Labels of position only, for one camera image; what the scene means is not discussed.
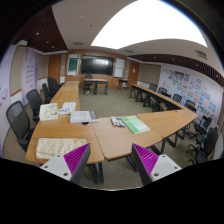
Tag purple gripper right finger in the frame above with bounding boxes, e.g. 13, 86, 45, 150
132, 144, 181, 185

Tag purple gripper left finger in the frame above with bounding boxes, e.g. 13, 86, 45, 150
41, 144, 91, 184

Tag cream knitted towel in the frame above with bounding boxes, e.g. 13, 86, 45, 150
36, 138, 87, 160

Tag green booklet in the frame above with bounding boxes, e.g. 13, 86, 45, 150
121, 116, 150, 134

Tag white book stack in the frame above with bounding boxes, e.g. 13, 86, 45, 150
70, 111, 98, 123

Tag markers bundle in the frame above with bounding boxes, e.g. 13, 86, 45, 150
111, 117, 125, 128

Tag white box with picture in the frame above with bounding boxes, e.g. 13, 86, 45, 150
39, 103, 58, 121

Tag white paper sheets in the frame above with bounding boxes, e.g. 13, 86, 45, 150
58, 102, 76, 115

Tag black office chair near right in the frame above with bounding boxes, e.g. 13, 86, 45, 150
190, 128, 218, 165

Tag black office chair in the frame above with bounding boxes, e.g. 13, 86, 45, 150
6, 101, 34, 151
190, 128, 218, 165
26, 89, 42, 123

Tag black office chair near left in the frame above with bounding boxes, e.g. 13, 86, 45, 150
6, 101, 34, 151

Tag black front desk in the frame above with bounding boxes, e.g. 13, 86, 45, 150
83, 79, 108, 95

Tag wooden door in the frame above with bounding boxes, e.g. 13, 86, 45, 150
128, 61, 140, 87

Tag green board left of screen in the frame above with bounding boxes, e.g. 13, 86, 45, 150
68, 58, 78, 71

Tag white whiteboard right of screen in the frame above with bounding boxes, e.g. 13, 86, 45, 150
114, 58, 125, 78

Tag colourful wall posters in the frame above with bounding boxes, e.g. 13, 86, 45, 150
159, 65, 222, 122

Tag large black wall screen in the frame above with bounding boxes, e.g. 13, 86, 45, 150
81, 55, 114, 75

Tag purple wall banner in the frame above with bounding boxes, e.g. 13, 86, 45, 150
21, 48, 38, 105

